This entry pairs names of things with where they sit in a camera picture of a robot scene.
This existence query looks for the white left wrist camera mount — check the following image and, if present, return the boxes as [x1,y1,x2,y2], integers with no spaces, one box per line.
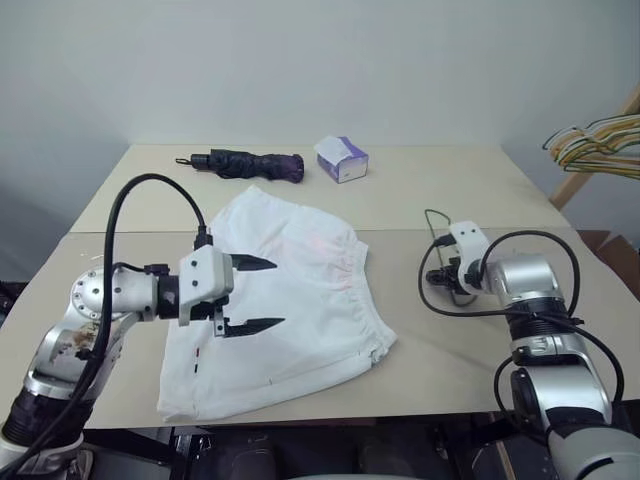
[177,245,236,328]

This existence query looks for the wooden rack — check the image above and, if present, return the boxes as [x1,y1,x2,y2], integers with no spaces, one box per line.
[549,82,640,212]

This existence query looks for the white shorts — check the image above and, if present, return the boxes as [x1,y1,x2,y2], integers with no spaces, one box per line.
[156,184,399,425]

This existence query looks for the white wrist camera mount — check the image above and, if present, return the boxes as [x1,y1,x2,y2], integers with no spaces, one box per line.
[448,219,494,297]
[177,245,236,328]

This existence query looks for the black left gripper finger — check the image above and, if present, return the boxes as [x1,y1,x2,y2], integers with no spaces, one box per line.
[230,253,279,274]
[222,316,287,341]

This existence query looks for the folded black purple umbrella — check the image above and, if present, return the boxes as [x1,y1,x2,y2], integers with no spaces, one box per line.
[175,148,306,184]

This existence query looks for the bundle of wire hangers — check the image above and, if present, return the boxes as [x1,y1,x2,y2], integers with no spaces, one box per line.
[554,122,640,169]

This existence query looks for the purple white tissue box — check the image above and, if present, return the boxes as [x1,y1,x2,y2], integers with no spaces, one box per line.
[313,134,371,184]

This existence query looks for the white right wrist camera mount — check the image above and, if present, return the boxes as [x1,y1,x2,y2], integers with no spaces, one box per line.
[448,219,494,297]

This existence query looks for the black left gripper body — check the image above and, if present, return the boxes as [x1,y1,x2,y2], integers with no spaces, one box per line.
[189,292,236,337]

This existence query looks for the white wire hanger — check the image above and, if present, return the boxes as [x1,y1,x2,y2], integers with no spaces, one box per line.
[542,115,640,151]

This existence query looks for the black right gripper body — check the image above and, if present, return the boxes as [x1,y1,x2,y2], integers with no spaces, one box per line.
[446,256,470,293]

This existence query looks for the green wire hanger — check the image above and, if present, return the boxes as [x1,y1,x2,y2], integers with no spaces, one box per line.
[559,134,640,176]

